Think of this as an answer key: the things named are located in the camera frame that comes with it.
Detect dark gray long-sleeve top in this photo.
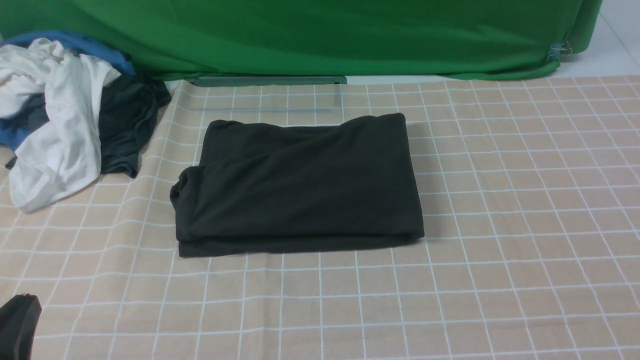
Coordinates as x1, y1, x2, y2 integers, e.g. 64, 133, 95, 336
169, 112, 425, 258

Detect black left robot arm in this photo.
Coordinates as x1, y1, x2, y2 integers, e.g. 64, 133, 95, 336
0, 293, 42, 360

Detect green backdrop cloth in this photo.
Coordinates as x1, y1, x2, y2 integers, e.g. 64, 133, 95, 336
1, 0, 602, 81

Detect dark teal crumpled garment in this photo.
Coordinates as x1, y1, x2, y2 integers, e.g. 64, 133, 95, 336
0, 74, 172, 179

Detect beige checkered tablecloth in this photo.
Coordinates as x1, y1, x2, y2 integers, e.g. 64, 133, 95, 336
0, 75, 640, 360

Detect white crumpled shirt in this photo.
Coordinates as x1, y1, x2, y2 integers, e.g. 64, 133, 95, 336
1, 38, 121, 214

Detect blue binder clip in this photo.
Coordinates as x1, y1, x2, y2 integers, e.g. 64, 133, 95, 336
547, 41, 573, 62

